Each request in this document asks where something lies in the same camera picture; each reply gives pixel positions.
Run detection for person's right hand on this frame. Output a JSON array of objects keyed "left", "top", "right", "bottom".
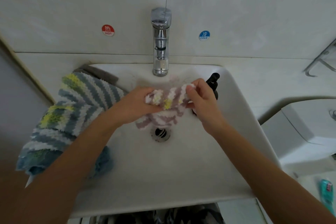
[{"left": 185, "top": 78, "right": 228, "bottom": 137}]

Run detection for person's left hand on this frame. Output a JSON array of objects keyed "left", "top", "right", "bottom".
[{"left": 107, "top": 86, "right": 163, "bottom": 126}]

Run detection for pink white striped cloth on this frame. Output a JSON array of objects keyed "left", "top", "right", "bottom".
[{"left": 134, "top": 83, "right": 196, "bottom": 130}]

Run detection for brown cloth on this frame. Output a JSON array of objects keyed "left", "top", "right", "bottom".
[{"left": 73, "top": 64, "right": 120, "bottom": 85}]

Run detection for white ceramic sink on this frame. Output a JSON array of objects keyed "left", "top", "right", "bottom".
[{"left": 23, "top": 63, "right": 281, "bottom": 218}]

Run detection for blue stained cloth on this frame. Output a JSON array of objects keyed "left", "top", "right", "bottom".
[{"left": 16, "top": 145, "right": 114, "bottom": 177}]

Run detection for person's left forearm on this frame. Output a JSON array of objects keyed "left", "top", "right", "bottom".
[{"left": 0, "top": 111, "right": 124, "bottom": 224}]

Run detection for person's right forearm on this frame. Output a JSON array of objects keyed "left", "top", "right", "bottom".
[{"left": 210, "top": 121, "right": 336, "bottom": 224}]

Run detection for metal sink drain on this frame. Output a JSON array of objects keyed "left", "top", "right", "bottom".
[{"left": 151, "top": 126, "right": 172, "bottom": 142}]

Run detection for black pump soap bottle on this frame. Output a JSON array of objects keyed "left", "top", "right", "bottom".
[{"left": 191, "top": 72, "right": 220, "bottom": 116}]

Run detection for chrome faucet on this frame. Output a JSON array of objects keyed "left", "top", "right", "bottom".
[{"left": 151, "top": 7, "right": 172, "bottom": 77}]

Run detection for red round sticker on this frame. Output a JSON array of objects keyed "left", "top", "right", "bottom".
[{"left": 101, "top": 24, "right": 115, "bottom": 36}]

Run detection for white toilet tank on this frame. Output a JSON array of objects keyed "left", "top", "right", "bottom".
[{"left": 261, "top": 98, "right": 336, "bottom": 167}]

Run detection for gray patterned trousers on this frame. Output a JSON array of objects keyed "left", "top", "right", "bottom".
[{"left": 89, "top": 204, "right": 226, "bottom": 224}]

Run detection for white toilet lid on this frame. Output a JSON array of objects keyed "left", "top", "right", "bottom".
[{"left": 294, "top": 171, "right": 336, "bottom": 224}]

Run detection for teal tube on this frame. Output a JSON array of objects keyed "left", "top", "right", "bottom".
[{"left": 318, "top": 178, "right": 335, "bottom": 216}]

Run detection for metal wall shelf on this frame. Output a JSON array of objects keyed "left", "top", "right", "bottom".
[{"left": 304, "top": 39, "right": 336, "bottom": 77}]

